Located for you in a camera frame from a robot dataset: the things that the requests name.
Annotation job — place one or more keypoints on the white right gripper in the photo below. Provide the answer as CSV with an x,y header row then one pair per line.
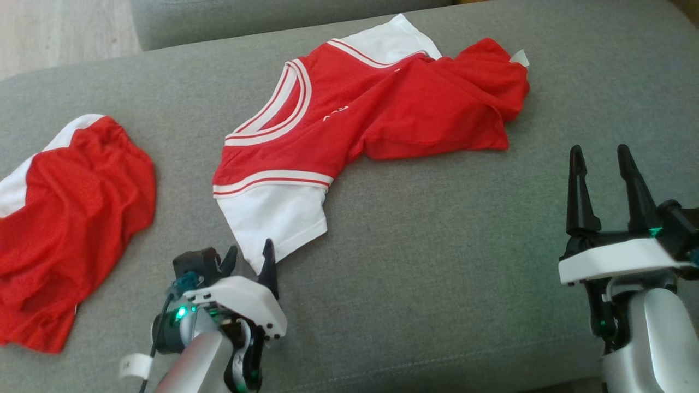
x,y
617,259

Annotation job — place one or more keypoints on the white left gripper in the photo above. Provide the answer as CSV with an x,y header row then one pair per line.
x,y
246,303

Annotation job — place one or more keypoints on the red mesh shorts white stripe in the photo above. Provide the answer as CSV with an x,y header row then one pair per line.
x,y
71,218

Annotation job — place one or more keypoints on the red t-shirt white sleeves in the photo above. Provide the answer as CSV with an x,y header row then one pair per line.
x,y
382,103

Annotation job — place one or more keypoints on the large grey sofa ottoman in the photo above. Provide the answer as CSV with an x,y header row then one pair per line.
x,y
437,245

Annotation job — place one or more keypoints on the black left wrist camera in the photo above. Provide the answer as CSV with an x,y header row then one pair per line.
x,y
194,262

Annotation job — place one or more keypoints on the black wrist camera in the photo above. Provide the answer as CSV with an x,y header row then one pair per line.
x,y
194,262
680,229

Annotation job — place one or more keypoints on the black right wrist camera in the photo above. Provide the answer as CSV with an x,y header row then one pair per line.
x,y
680,229

